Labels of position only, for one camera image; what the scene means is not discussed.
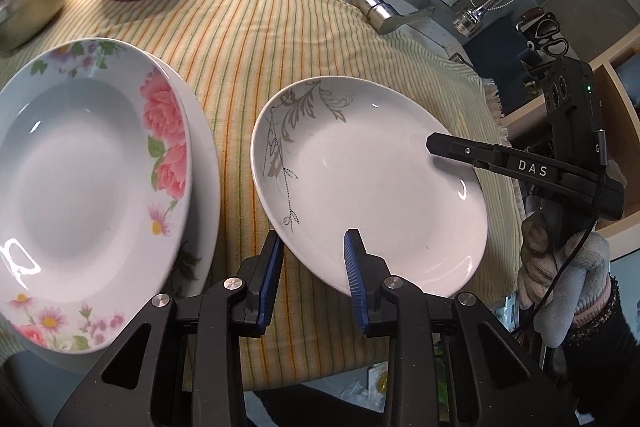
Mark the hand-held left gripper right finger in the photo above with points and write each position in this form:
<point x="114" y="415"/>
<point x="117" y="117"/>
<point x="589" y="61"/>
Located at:
<point x="355" y="277"/>

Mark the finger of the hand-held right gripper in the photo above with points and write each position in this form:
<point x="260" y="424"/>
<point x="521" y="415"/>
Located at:
<point x="500" y="162"/>

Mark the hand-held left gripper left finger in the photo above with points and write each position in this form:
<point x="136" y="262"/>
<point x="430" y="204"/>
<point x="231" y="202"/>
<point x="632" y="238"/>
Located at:
<point x="272" y="267"/>

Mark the grey leaf plate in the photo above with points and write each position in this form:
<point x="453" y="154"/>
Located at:
<point x="360" y="187"/>

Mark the pink blossom plate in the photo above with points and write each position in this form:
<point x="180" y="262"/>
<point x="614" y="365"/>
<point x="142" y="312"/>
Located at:
<point x="205" y="187"/>

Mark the pink rose plate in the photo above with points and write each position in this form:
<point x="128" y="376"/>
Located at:
<point x="75" y="157"/>

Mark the person's right forearm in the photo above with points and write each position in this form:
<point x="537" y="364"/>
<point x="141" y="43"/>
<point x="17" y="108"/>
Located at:
<point x="610" y="357"/>

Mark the person's right hand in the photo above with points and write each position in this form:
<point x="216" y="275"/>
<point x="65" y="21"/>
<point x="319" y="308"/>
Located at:
<point x="565" y="277"/>

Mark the wooden shelf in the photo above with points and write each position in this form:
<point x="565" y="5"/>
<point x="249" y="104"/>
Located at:
<point x="612" y="77"/>

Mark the black scissors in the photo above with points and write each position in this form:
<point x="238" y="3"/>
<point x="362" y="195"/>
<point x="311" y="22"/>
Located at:
<point x="547" y="29"/>

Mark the dark knife block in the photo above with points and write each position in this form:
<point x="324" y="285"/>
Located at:
<point x="500" y="52"/>

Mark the striped yellow cloth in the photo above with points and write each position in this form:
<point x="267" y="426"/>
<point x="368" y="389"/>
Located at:
<point x="250" y="37"/>

